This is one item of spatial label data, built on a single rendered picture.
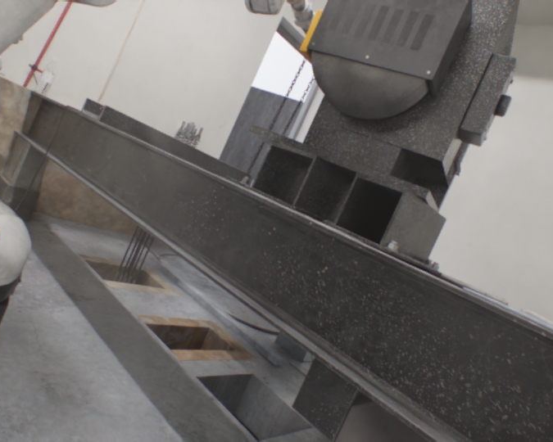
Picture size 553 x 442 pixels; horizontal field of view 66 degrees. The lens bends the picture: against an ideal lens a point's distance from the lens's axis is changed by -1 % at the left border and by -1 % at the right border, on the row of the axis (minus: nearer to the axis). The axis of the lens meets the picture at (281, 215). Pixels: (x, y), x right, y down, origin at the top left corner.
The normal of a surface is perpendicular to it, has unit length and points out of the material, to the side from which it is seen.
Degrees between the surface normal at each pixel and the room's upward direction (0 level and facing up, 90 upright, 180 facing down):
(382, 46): 90
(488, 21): 90
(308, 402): 90
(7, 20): 90
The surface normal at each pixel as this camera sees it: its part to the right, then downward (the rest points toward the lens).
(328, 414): -0.60, -0.25
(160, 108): 0.69, 0.33
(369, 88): -0.41, -0.15
